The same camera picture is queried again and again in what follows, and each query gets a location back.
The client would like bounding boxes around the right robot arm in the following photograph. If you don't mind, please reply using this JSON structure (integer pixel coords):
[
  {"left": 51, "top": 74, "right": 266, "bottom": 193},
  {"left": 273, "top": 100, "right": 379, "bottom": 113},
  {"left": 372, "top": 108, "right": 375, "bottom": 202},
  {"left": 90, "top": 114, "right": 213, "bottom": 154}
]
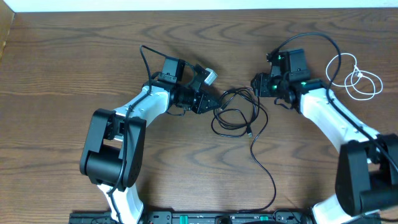
[{"left": 251, "top": 49, "right": 397, "bottom": 223}]

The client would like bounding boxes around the black usb cable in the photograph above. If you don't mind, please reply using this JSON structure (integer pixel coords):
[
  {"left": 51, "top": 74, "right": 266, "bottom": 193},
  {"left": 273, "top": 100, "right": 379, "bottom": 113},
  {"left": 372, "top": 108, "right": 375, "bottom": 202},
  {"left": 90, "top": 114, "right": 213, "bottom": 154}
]
[{"left": 210, "top": 87, "right": 277, "bottom": 213}]

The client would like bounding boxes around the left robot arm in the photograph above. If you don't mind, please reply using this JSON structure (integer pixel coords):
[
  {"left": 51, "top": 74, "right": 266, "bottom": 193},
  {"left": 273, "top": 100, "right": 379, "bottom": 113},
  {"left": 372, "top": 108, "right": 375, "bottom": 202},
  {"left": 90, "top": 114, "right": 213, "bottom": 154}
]
[{"left": 80, "top": 57, "right": 221, "bottom": 223}]

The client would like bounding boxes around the white usb cable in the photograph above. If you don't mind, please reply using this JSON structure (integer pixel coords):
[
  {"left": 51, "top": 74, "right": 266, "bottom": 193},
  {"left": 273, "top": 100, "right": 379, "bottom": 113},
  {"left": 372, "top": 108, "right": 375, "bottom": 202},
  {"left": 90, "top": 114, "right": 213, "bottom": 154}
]
[{"left": 325, "top": 52, "right": 384, "bottom": 101}]

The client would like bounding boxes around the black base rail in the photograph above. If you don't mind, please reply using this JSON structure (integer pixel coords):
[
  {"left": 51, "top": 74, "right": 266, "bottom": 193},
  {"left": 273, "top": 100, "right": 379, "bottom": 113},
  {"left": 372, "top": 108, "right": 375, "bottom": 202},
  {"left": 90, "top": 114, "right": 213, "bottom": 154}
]
[{"left": 68, "top": 210, "right": 314, "bottom": 224}]

